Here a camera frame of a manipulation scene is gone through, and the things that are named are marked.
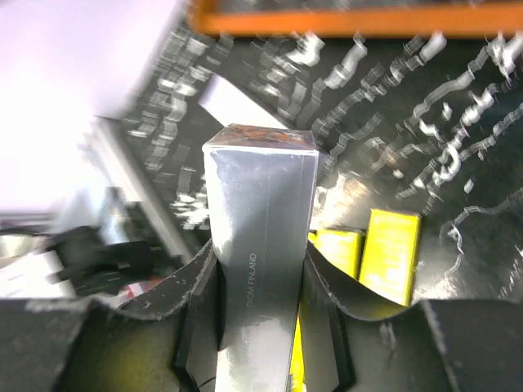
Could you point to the silver toothpaste box angled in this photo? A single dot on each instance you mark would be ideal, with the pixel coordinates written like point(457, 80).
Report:
point(260, 188)

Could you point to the yellow toothpaste box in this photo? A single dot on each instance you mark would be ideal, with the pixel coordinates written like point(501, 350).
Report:
point(390, 255)
point(341, 248)
point(297, 369)

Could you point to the orange wooden shelf rack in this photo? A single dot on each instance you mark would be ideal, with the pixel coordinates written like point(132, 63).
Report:
point(465, 20)

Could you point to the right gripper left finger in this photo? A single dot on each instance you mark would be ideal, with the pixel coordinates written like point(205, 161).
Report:
point(163, 340)

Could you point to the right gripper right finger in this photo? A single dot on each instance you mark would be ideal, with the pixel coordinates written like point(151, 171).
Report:
point(355, 340)

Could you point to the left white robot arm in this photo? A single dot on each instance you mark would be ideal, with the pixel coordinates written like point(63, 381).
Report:
point(79, 263)

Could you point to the silver toothpaste box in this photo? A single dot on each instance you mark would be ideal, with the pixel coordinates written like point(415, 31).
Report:
point(228, 104)

